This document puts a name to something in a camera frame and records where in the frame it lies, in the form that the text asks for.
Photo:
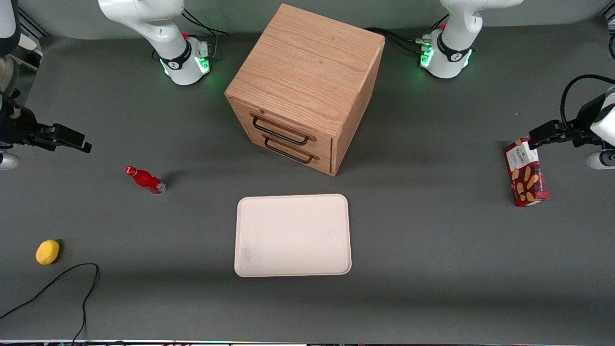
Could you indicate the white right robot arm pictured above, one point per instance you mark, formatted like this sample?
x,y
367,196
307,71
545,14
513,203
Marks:
x,y
144,19

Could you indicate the wooden drawer with notched edge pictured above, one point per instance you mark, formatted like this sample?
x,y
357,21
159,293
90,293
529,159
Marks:
x,y
323,144

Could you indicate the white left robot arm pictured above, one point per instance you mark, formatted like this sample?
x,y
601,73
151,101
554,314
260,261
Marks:
x,y
456,48

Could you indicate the yellow lemon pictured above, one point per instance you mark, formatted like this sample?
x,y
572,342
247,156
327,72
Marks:
x,y
47,252

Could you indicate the aluminium frame rail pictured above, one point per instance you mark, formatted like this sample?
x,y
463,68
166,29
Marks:
x,y
36,28

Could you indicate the cream plastic tray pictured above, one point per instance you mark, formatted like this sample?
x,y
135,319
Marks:
x,y
293,235

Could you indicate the red bottle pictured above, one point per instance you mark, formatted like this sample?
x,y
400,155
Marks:
x,y
146,180

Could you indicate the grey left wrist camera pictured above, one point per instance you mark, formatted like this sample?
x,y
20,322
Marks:
x,y
600,160

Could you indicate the red tartan shortbread box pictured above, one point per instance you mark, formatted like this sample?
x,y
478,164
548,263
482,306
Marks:
x,y
527,178

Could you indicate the white rounded object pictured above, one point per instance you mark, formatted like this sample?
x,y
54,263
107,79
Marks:
x,y
29,43

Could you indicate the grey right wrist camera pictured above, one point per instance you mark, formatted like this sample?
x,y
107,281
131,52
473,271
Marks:
x,y
7,161

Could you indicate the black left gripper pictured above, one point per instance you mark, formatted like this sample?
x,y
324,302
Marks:
x,y
583,118

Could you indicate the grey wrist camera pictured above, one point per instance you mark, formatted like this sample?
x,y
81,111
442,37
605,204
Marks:
x,y
7,161
600,160

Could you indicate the wooden drawer with plain edge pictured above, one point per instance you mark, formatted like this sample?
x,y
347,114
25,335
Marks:
x,y
324,166

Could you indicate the wooden drawer cabinet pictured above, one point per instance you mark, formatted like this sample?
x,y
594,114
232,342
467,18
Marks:
x,y
307,62

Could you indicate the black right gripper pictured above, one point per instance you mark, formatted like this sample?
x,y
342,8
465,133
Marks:
x,y
18,126

